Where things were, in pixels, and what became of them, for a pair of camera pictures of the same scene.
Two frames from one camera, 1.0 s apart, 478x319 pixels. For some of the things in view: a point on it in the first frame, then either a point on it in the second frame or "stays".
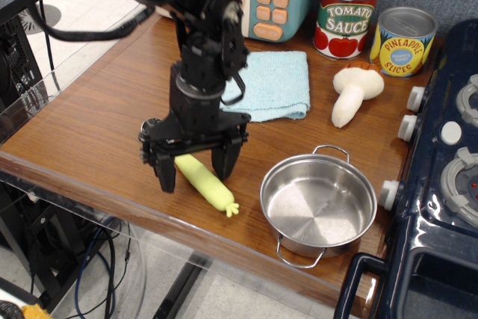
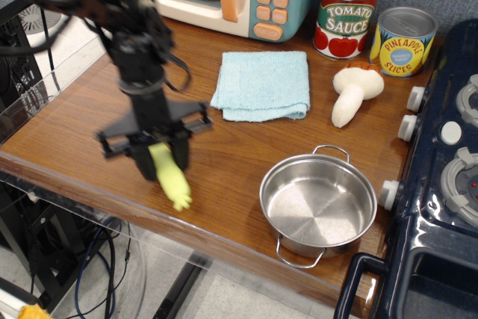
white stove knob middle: x=406 y=127 stays
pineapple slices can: x=402 y=41 stays
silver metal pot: x=315 y=202 stays
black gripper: x=192 y=123 -> x=151 y=118
